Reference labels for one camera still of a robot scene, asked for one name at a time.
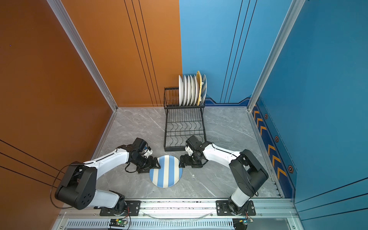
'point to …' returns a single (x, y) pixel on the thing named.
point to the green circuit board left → (116, 222)
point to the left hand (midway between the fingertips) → (156, 166)
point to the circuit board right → (241, 224)
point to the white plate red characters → (196, 90)
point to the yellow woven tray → (199, 88)
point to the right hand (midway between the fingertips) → (185, 166)
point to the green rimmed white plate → (180, 90)
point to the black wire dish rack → (181, 122)
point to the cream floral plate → (190, 101)
